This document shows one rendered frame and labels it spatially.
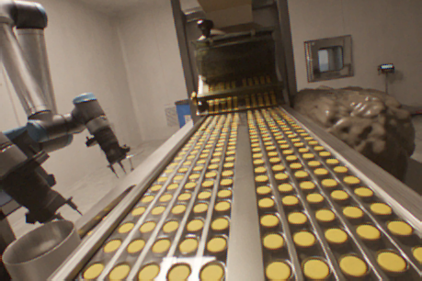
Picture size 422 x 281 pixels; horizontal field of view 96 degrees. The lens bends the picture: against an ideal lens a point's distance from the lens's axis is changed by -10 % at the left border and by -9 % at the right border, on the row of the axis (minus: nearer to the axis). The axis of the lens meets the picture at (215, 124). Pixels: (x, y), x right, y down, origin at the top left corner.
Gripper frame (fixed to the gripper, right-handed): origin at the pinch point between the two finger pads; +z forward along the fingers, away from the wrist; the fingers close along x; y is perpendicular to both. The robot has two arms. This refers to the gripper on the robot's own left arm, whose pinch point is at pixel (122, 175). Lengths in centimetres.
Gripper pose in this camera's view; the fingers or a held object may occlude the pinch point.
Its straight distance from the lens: 96.1
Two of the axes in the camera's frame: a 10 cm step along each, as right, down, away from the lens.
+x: 2.1, -1.2, 9.7
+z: 5.2, 8.6, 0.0
